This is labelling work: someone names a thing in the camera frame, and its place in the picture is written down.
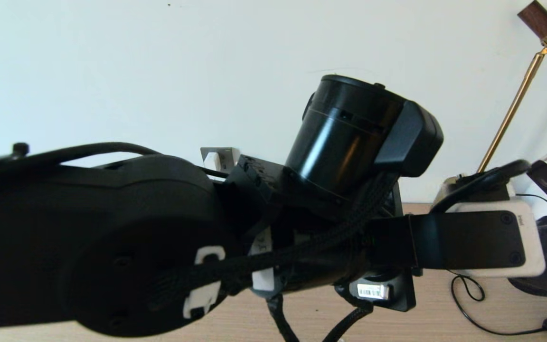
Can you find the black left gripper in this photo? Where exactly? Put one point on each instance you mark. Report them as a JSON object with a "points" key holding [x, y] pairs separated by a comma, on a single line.
{"points": [[397, 289]]}

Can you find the grey wall socket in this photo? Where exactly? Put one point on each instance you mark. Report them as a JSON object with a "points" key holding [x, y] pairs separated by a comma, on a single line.
{"points": [[228, 154]]}

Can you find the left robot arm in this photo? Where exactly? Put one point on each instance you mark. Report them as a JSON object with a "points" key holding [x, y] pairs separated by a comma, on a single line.
{"points": [[88, 237]]}

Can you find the white power adapter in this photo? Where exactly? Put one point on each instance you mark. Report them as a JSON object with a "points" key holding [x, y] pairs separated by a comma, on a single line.
{"points": [[212, 160]]}

